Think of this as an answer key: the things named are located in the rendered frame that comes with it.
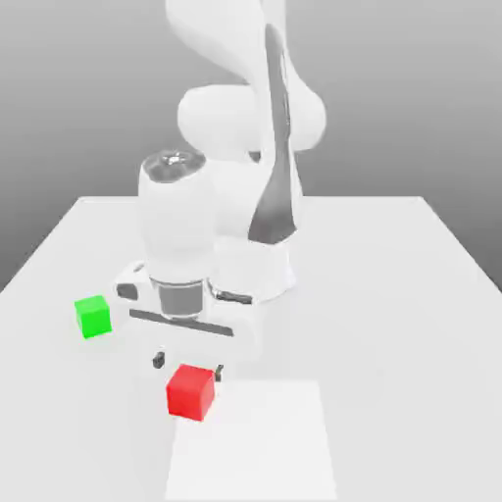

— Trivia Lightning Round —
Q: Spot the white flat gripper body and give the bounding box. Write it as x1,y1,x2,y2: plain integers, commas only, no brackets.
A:
124,302,261,367

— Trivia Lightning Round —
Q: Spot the small green cube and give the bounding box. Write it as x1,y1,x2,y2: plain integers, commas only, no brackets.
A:
74,294,114,340

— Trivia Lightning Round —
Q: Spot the small red cube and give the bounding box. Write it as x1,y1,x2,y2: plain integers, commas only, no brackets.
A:
165,363,218,423

